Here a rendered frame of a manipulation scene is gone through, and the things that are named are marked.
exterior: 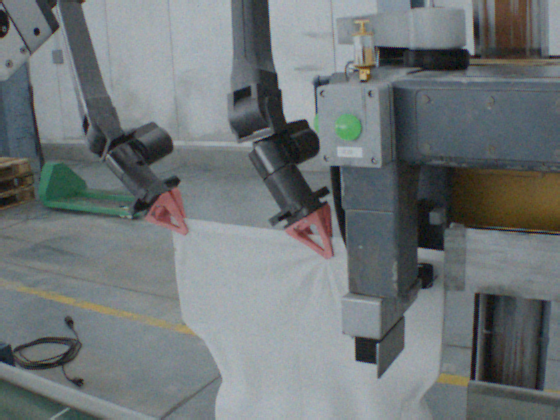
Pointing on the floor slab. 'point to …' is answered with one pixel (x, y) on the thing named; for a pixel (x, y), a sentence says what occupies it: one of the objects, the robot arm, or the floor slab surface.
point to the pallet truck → (74, 185)
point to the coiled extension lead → (51, 357)
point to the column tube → (510, 350)
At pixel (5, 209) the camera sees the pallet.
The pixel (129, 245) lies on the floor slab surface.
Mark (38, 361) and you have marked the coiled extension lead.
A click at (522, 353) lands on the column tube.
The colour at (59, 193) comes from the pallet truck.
